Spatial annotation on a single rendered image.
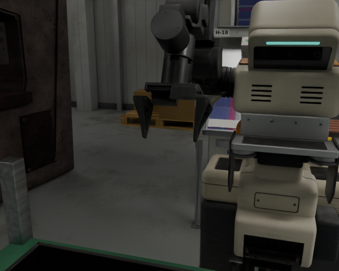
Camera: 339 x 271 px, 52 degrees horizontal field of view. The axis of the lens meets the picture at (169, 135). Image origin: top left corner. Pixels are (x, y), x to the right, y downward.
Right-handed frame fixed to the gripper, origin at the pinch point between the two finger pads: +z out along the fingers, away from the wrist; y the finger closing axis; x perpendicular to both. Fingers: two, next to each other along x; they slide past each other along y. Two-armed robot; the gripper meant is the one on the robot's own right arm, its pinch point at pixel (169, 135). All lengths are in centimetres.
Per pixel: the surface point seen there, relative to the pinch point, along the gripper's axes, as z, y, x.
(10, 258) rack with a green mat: 23.8, -21.1, -10.5
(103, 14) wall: -299, -279, 462
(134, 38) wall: -261, -221, 481
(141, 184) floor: 3, -91, 247
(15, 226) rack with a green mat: 19.0, -22.6, -8.9
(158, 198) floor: 13, -66, 225
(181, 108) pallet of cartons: -117, -104, 418
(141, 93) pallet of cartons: -150, -182, 453
